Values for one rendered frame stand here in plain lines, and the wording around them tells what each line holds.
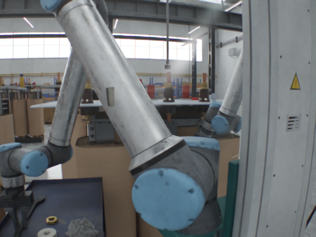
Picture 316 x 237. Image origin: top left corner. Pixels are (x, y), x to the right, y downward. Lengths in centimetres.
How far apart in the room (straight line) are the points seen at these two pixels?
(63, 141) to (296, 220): 89
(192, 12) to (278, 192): 1036
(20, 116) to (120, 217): 590
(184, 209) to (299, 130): 46
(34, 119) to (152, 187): 672
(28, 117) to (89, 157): 583
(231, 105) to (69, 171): 261
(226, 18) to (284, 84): 1101
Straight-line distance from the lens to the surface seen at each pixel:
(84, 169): 155
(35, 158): 83
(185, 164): 48
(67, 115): 84
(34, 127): 713
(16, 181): 97
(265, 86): 60
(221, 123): 109
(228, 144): 177
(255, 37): 61
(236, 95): 108
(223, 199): 92
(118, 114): 50
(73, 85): 81
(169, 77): 152
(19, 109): 720
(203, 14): 1106
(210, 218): 70
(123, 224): 172
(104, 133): 150
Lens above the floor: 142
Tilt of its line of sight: 6 degrees down
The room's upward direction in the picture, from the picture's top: straight up
